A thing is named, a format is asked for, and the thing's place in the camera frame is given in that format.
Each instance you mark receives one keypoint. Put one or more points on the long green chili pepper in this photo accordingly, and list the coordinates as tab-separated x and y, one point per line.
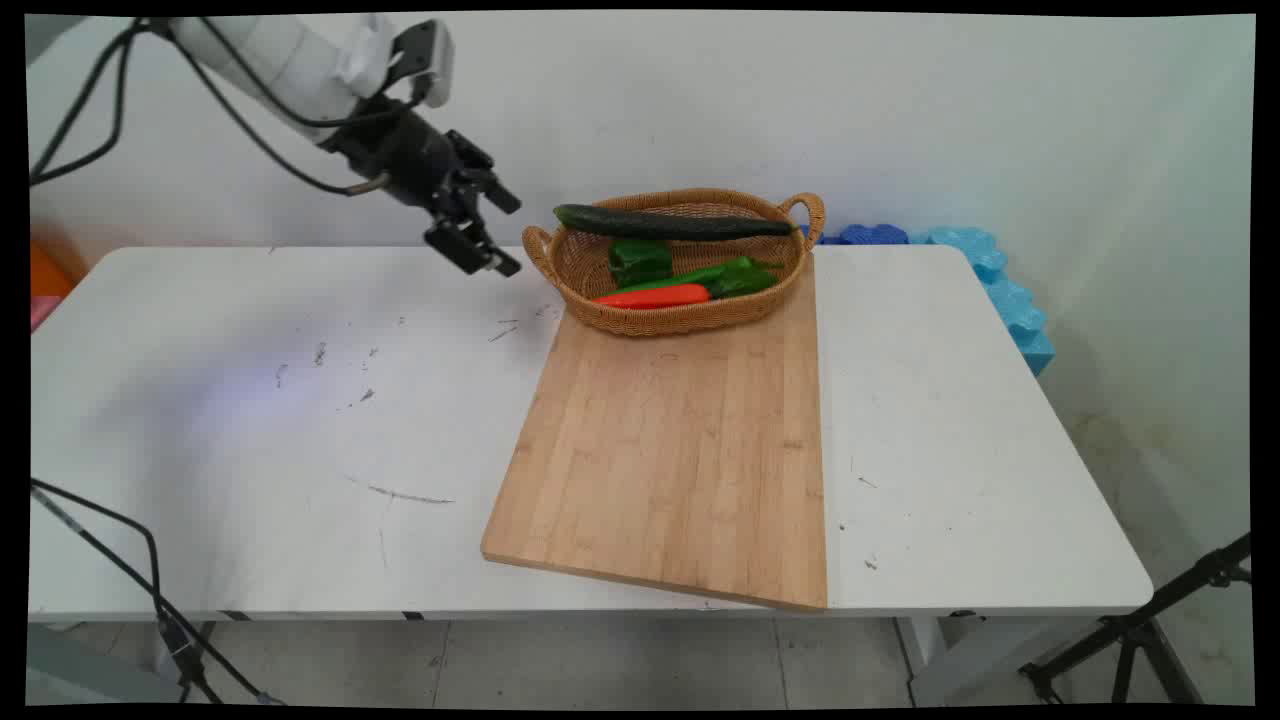
735	277

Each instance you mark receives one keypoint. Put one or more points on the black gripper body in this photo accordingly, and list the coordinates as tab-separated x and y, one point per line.
405	155

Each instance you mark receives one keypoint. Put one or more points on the green bell pepper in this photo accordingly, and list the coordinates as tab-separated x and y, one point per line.
640	262

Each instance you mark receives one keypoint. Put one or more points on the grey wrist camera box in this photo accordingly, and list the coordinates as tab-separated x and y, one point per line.
425	55

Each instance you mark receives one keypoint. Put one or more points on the orange box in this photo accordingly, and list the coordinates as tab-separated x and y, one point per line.
48	272

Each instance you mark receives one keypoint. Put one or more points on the light blue foam mat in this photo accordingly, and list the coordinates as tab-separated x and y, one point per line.
1010	300

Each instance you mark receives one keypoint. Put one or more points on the wooden bamboo cutting board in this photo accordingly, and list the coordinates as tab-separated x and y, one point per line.
680	450

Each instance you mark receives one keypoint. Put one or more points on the black tripod stand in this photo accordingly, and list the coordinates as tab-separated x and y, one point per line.
1130	630

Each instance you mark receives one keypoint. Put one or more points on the dark green cucumber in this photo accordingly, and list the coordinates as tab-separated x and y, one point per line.
670	224

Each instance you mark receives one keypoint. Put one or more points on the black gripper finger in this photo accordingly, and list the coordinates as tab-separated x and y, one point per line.
495	185
470	248

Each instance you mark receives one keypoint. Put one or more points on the red chili pepper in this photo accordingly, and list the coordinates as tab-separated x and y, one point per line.
655	297

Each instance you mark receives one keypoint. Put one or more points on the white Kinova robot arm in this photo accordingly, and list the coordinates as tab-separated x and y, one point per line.
270	55

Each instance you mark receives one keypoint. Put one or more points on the white table leg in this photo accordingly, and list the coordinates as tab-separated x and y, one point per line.
940	665
90	670

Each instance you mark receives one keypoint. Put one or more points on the pink object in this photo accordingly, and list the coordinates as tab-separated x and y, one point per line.
42	312

